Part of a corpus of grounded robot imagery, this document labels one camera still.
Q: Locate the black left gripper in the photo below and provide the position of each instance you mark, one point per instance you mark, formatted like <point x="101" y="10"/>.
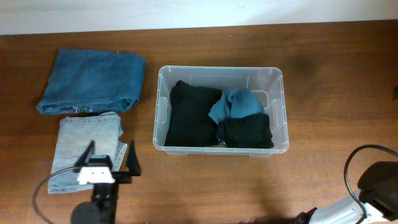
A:
<point x="123" y="177"/>

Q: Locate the light blue jeans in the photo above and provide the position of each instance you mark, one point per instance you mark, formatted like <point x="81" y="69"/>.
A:
<point x="76" y="133"/>

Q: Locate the large black garment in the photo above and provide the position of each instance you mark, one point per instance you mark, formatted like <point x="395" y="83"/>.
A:
<point x="190" y="125"/>

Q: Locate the dark blue jeans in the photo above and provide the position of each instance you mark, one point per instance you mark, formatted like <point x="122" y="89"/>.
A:
<point x="93" y="81"/>

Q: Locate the blue shirt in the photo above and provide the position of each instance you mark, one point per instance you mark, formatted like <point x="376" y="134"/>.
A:
<point x="236" y="103"/>

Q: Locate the small black garment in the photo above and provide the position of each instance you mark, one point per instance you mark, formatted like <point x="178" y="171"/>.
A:
<point x="251" y="131"/>

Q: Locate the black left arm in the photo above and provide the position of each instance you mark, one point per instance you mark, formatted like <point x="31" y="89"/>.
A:
<point x="102" y="206"/>

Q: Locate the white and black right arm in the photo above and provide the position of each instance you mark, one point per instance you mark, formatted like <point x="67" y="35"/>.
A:
<point x="377" y="192"/>

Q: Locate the clear plastic storage bin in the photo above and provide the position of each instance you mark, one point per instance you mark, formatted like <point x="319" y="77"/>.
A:
<point x="265" y="82"/>

